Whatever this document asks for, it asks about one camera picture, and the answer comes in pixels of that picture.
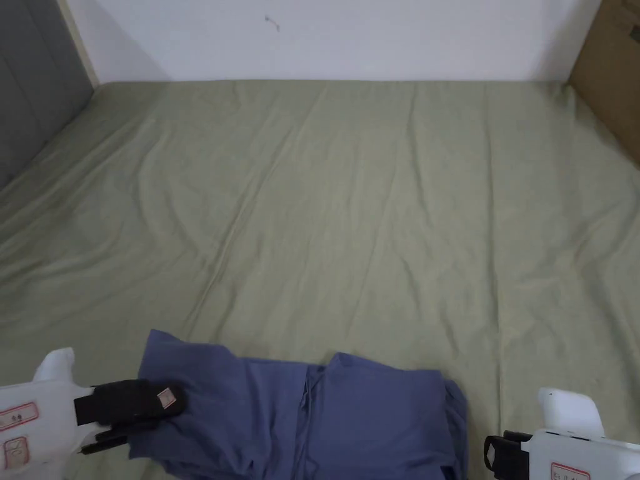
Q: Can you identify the grey padded headboard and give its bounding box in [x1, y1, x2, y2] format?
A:
[0, 0, 97, 189]

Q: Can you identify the blue shirt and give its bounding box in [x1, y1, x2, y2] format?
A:
[127, 328, 470, 480]

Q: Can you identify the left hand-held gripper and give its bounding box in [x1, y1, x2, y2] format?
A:
[0, 347, 189, 480]

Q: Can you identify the brown cardboard carton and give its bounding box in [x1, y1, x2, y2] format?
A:
[569, 0, 640, 171]

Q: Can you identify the bed with pale green sheet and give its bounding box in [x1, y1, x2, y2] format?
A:
[0, 79, 640, 480]

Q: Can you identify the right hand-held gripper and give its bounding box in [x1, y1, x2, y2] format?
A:
[483, 387, 640, 480]

